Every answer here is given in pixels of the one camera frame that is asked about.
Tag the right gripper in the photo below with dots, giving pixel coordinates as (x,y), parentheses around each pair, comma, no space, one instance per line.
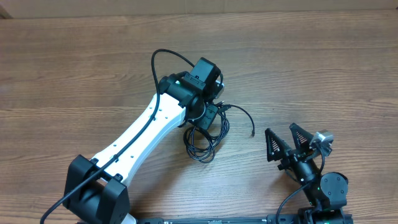
(283,149)

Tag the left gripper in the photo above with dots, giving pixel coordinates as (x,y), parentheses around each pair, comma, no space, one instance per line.
(205,122)

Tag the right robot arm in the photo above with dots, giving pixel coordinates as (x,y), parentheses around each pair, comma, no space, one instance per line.
(304,164)

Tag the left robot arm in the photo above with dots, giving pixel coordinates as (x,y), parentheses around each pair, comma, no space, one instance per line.
(96,188)

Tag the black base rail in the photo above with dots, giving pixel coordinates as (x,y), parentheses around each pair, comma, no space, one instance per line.
(214,221)

